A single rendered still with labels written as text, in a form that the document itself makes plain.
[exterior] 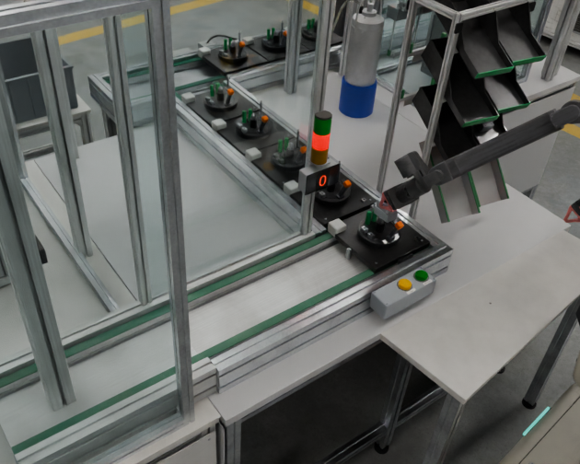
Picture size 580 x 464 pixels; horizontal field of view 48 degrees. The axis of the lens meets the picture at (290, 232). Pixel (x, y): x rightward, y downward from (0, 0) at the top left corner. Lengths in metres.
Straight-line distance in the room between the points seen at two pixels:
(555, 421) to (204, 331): 1.44
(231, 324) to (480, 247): 0.96
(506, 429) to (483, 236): 0.93
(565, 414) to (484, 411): 0.39
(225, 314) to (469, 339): 0.74
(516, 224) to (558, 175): 2.04
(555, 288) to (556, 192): 2.10
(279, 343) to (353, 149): 1.17
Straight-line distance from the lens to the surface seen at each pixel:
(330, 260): 2.13
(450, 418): 2.05
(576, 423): 2.78
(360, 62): 2.87
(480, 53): 2.06
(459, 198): 2.30
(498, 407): 3.06
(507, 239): 2.47
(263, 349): 1.81
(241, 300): 1.98
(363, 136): 2.86
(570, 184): 4.52
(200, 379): 1.76
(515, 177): 3.82
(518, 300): 2.25
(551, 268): 2.42
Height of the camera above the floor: 2.35
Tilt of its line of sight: 40 degrees down
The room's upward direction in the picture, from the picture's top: 4 degrees clockwise
